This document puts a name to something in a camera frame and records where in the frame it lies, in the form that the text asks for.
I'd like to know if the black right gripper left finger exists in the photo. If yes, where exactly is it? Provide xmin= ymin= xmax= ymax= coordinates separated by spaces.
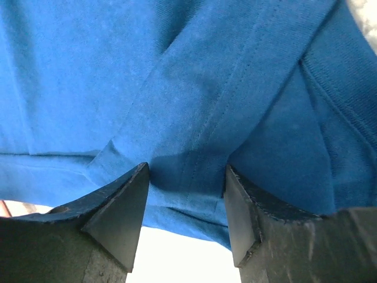
xmin=1 ymin=163 xmax=149 ymax=282

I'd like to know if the blue t-shirt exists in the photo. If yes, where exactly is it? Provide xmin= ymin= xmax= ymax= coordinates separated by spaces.
xmin=1 ymin=1 xmax=376 ymax=247

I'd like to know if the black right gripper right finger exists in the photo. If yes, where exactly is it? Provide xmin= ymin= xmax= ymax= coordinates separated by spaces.
xmin=224 ymin=166 xmax=376 ymax=282

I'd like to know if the red folded t-shirt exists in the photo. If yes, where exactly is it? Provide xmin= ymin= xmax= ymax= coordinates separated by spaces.
xmin=0 ymin=200 xmax=12 ymax=218

